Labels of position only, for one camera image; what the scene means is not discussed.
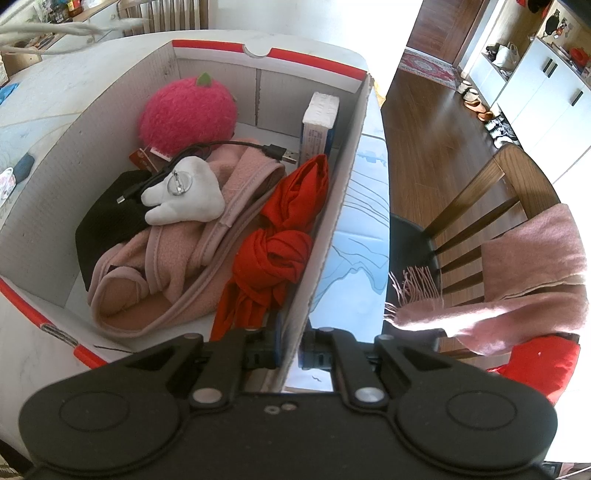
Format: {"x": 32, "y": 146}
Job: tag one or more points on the pink plush fruit toy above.
{"x": 184, "y": 115}

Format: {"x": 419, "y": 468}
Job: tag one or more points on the white wooden storage cabinet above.
{"x": 540, "y": 87}

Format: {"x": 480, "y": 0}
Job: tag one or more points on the small patterned item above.
{"x": 7, "y": 184}

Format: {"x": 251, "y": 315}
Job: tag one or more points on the white red-rimmed cardboard box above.
{"x": 46, "y": 184}

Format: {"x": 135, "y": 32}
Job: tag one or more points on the black seat cushion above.
{"x": 411, "y": 244}

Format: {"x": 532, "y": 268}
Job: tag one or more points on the white tote bag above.
{"x": 505, "y": 56}

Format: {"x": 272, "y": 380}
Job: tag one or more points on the light blue printed table mat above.
{"x": 360, "y": 217}

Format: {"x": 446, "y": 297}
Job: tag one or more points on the yellow plastic bag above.
{"x": 379, "y": 92}

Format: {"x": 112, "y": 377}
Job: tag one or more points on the red hanging item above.
{"x": 531, "y": 3}

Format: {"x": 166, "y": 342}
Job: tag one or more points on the group of small bottles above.
{"x": 69, "y": 7}

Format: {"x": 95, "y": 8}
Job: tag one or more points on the black cloth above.
{"x": 111, "y": 217}

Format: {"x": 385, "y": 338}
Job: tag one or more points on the white blue paper box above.
{"x": 318, "y": 120}

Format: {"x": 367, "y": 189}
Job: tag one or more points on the pink fleece garment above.
{"x": 184, "y": 258}

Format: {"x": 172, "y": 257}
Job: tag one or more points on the row of shoes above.
{"x": 489, "y": 115}

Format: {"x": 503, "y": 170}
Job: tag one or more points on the red patterned rug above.
{"x": 427, "y": 64}

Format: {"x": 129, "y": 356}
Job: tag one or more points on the dark blue pouch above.
{"x": 23, "y": 166}

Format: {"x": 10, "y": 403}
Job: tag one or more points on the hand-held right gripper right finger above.
{"x": 318, "y": 355}

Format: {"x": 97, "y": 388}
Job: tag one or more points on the white wooden-top sideboard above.
{"x": 104, "y": 18}

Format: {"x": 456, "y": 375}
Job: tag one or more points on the dark wooden slatted chair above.
{"x": 512, "y": 180}

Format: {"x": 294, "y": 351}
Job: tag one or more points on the brown wooden door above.
{"x": 448, "y": 25}

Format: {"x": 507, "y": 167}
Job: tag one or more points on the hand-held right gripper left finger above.
{"x": 277, "y": 344}

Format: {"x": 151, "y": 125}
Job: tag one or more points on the black red hanging ornament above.
{"x": 556, "y": 23}

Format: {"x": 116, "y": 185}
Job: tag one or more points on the pink fringed scarf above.
{"x": 535, "y": 263}

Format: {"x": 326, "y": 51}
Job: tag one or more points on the light blue cloth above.
{"x": 7, "y": 92}

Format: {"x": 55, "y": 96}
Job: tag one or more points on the red knotted cloth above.
{"x": 277, "y": 254}

